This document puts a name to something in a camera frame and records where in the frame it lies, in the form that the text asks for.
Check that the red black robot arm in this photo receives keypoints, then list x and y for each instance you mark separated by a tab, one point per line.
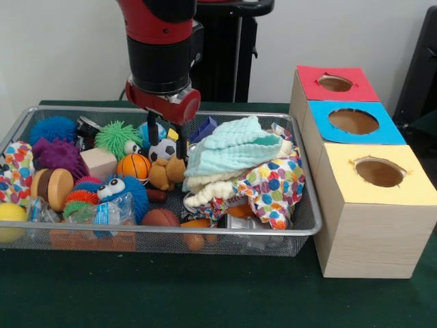
157	44

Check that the black chair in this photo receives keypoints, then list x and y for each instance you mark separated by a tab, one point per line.
423	68

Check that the blue puffer ball with eyes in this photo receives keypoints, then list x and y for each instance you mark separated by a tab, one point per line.
134	191

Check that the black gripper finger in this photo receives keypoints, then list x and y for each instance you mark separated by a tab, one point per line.
153	131
181	143

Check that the small orange basketball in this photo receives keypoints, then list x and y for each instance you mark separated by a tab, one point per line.
133	165

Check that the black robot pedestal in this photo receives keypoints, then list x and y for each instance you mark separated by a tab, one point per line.
225	51

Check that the small soccer ball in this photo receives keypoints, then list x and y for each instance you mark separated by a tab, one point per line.
165	150

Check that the orange plush toy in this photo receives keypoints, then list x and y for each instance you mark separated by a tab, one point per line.
165	174

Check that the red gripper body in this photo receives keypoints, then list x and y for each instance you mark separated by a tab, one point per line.
186	107

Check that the mint knitted cloth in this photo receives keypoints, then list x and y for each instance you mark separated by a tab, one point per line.
232	150

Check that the plain wooden cube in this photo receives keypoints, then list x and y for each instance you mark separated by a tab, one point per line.
97	162

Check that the shallow mesh bin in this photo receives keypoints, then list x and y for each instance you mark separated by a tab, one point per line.
164	228

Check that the cream knitted cloth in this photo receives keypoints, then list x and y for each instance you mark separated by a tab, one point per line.
208	194

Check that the dark green table cloth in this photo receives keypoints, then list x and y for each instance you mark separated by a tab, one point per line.
205	290
426	124

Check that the green puffer ball with eyes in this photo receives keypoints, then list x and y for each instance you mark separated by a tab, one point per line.
116	135

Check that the polka dot cloth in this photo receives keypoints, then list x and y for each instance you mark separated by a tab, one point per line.
273	184

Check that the wooden box with three holes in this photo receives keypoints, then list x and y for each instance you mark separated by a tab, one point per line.
375	239

